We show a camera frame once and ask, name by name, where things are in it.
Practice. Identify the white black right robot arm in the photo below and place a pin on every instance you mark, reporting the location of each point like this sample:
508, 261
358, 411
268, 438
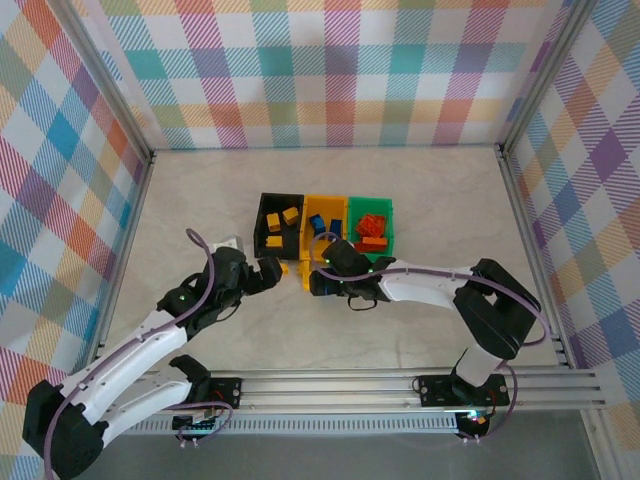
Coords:
425, 287

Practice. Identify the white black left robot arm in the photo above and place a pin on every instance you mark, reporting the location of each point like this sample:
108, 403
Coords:
130, 350

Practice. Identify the black storage bin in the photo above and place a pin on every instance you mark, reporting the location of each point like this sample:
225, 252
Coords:
290, 240

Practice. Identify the green storage bin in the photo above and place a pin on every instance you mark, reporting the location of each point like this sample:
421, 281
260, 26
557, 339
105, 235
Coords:
370, 206

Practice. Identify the yellow storage bin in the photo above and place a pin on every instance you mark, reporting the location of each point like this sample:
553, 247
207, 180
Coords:
325, 206

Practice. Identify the small controller board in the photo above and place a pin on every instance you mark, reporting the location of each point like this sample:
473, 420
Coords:
197, 425
475, 420

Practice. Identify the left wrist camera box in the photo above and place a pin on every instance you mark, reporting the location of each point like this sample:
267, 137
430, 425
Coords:
229, 245

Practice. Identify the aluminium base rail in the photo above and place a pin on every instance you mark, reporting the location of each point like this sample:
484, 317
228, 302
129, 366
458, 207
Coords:
325, 390

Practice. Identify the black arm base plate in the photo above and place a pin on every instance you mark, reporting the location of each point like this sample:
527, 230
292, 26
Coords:
435, 390
227, 392

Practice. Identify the aluminium floor rail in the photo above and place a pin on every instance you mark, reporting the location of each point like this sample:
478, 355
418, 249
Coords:
136, 210
522, 210

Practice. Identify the aluminium frame post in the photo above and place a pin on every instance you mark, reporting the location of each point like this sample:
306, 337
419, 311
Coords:
114, 75
542, 75

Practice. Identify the aluminium frame leg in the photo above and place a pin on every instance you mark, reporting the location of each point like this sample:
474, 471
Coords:
600, 450

